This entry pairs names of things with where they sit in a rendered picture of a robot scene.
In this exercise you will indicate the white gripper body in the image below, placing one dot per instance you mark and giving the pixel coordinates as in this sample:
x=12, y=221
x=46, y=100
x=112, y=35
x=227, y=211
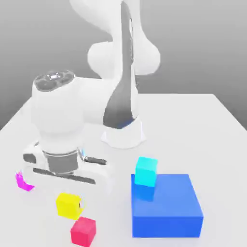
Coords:
x=100, y=174

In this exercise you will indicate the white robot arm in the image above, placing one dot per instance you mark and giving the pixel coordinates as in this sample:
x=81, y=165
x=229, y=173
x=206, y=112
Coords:
x=63, y=108

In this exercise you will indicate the small cyan cube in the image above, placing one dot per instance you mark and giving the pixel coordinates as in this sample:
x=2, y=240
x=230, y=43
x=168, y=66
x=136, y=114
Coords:
x=145, y=172

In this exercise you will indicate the small yellow cube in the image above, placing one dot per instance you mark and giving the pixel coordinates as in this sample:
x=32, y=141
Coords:
x=67, y=206

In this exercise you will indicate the small red cube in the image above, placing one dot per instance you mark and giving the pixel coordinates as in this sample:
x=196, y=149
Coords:
x=83, y=232

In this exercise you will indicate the small magenta cube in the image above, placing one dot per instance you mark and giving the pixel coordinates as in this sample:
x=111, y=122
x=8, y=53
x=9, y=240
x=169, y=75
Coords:
x=23, y=185

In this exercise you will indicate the large blue box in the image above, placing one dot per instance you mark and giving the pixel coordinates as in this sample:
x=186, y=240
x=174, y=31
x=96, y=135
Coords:
x=169, y=208

